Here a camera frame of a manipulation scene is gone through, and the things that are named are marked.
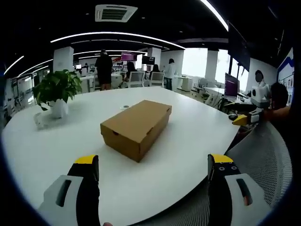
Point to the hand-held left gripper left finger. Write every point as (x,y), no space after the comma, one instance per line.
(70,188)

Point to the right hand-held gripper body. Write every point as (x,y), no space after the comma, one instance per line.
(259,95)

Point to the green potted plant white pot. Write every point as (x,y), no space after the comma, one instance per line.
(58,86)

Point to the brown cardboard shoe box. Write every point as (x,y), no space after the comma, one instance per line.
(138,122)

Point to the blue white wall poster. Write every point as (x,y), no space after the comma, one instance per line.
(285,75)

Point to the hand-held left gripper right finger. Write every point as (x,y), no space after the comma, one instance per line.
(232,188)

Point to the white ceiling air conditioner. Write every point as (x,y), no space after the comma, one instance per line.
(116,13)

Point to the long curved ceiling light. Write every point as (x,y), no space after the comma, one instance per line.
(117,34)

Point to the person's left hand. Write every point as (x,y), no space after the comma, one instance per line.
(108,224)

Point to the small round white disc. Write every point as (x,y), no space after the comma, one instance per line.
(124,107)

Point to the black computer mouse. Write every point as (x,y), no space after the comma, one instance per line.
(233,116)

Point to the white mesh office chair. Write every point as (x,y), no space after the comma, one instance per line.
(157,78)
(136,78)

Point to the straight ceiling light strip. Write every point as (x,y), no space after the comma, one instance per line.
(217,15)

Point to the grey mesh office chair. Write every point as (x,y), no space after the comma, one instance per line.
(258,153)

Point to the crumpled clear plastic wrap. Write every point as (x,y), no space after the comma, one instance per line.
(40,120)

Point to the desk monitor purple screen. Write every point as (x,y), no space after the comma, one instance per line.
(231,86)

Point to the large black wall screen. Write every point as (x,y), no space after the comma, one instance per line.
(240,47)

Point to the black hanging screen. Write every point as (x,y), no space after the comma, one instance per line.
(148,60)

